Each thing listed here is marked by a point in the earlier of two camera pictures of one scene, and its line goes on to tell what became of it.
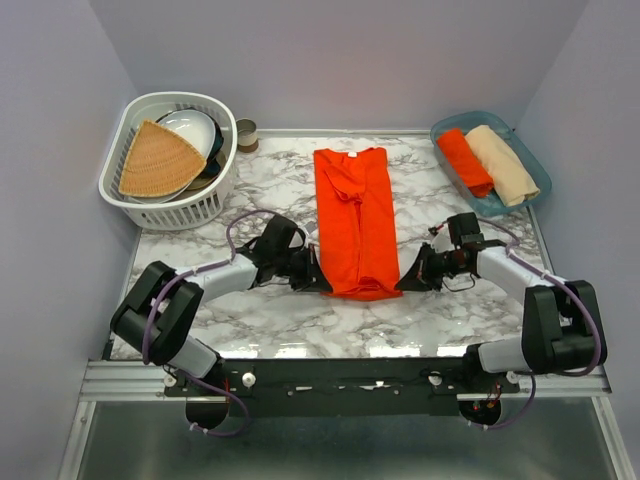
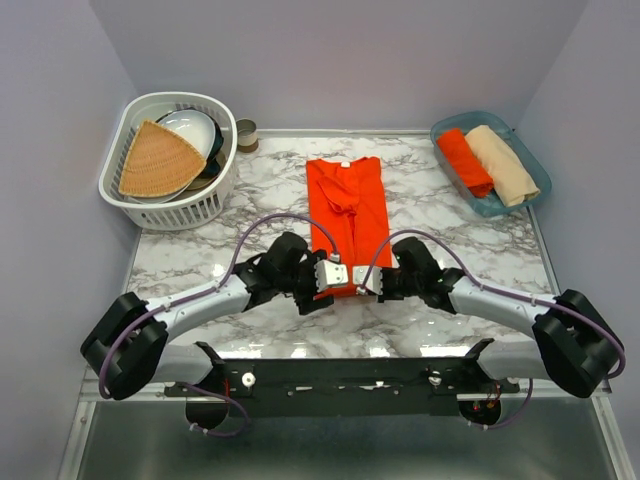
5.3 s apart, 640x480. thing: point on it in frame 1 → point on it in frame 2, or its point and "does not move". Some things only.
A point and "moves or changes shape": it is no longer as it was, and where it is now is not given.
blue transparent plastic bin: x=490 y=163 does not move
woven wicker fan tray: x=159 y=163 does not move
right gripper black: x=420 y=275 → x=386 y=295
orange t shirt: x=357 y=226 moves or changes shape
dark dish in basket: x=213 y=160 does not move
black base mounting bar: x=350 y=387 does not move
